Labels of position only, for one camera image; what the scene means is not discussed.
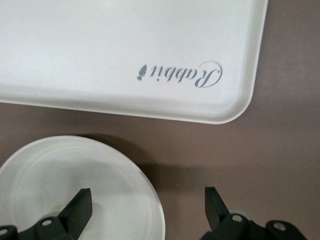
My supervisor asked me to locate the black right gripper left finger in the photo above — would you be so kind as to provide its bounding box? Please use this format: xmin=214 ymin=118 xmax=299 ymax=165
xmin=17 ymin=187 xmax=94 ymax=240

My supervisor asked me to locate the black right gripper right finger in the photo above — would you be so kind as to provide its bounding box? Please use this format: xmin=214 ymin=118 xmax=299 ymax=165
xmin=201 ymin=186 xmax=307 ymax=240

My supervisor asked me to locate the round cream plate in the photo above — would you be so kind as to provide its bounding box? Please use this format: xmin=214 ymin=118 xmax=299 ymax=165
xmin=0 ymin=135 xmax=165 ymax=240

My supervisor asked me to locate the cream rabbit print tray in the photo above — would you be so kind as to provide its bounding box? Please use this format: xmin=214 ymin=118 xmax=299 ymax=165
xmin=0 ymin=0 xmax=270 ymax=125

